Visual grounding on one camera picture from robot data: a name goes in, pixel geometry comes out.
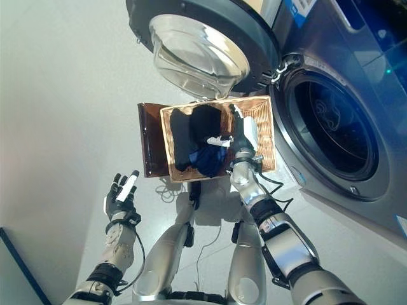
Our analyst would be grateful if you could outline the thin tether cable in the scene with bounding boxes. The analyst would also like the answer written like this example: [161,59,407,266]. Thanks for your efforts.
[194,221,223,294]

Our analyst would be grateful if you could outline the white cable loop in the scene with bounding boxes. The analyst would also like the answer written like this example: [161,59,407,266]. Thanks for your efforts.
[155,177,189,205]

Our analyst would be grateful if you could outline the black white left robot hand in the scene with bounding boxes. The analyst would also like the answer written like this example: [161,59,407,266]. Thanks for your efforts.
[103,170,141,224]

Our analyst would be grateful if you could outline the silver left robot leg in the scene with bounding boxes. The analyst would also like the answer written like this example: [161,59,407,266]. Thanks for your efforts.
[132,182,203,301]

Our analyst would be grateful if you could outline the grey front-load washing machine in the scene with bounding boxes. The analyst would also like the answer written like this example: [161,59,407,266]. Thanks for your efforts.
[260,0,407,240]

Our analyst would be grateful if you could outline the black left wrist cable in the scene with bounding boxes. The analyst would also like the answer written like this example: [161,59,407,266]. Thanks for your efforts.
[118,227,147,289]

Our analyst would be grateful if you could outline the blue garment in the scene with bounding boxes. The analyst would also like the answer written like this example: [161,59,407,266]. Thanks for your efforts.
[187,144,228,179]

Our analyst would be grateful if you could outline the white garment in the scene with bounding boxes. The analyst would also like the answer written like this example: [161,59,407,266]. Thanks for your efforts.
[313,97,343,132]

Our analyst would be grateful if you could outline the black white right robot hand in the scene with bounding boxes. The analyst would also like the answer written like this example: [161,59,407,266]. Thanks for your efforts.
[206,104,259,159]

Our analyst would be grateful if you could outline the blue white code label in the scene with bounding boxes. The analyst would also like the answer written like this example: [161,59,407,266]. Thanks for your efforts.
[284,0,317,18]

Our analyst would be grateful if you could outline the silver right robot leg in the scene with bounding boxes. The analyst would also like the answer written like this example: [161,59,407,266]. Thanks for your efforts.
[226,218,268,305]

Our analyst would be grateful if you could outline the silver robot leg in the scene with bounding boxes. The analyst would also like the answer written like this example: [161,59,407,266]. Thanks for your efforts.
[132,182,203,301]
[226,218,268,305]

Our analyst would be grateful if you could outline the rectangular wicker laundry basket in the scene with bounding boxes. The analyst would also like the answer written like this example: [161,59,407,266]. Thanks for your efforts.
[159,95,278,184]

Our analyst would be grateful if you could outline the silver robot torso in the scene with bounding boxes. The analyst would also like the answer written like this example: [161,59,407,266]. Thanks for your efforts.
[127,290,238,305]

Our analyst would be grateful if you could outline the round glass washer door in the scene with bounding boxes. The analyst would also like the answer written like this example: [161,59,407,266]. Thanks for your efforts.
[125,0,282,100]

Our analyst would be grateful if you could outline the black garment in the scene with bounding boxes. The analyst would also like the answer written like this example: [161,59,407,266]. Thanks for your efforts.
[189,105,224,151]
[169,107,195,173]

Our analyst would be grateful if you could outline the brown acrylic stand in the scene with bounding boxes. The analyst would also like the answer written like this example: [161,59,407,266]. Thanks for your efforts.
[137,102,171,179]

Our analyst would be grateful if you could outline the large blue energy label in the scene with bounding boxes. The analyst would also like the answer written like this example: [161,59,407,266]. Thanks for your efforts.
[394,213,407,238]

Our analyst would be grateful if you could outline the black folded garment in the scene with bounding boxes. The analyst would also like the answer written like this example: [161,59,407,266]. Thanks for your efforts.
[169,107,195,173]

